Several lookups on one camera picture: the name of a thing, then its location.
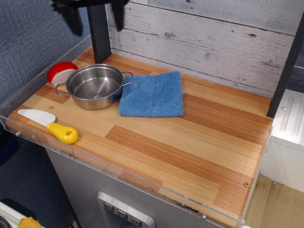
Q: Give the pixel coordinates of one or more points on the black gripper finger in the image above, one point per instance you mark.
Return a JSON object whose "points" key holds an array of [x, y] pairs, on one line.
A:
{"points": [[70, 15], [118, 10]]}

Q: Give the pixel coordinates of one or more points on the stainless steel pot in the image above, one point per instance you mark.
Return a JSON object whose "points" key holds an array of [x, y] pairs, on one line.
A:
{"points": [[97, 86]]}

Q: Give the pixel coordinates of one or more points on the blue towel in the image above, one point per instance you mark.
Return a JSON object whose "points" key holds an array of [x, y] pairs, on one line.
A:
{"points": [[152, 96]]}

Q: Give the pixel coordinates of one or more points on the red and white toy sushi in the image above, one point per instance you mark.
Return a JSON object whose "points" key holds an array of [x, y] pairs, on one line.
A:
{"points": [[60, 72]]}

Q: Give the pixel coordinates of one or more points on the clear acrylic table guard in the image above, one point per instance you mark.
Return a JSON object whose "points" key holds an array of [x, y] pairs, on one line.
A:
{"points": [[196, 170]]}

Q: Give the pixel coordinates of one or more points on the silver dispenser panel with buttons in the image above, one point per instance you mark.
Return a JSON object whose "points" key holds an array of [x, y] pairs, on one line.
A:
{"points": [[118, 214]]}

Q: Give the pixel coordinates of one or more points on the yellow object at bottom left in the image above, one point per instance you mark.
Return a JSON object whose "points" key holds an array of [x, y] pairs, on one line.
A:
{"points": [[29, 223]]}

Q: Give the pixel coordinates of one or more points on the white side appliance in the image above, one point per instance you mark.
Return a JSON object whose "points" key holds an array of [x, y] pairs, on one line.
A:
{"points": [[283, 160]]}

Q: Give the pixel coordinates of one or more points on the dark left vertical post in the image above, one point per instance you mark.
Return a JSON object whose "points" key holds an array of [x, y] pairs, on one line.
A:
{"points": [[99, 32]]}

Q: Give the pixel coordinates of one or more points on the dark vertical post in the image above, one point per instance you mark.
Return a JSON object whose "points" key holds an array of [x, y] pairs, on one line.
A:
{"points": [[99, 32], [287, 70]]}

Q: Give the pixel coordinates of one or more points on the white toy knife yellow handle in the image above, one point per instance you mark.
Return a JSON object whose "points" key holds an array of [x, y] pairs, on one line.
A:
{"points": [[65, 134]]}

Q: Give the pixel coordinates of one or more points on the dark right vertical post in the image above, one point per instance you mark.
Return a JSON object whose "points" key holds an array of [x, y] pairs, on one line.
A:
{"points": [[287, 70]]}

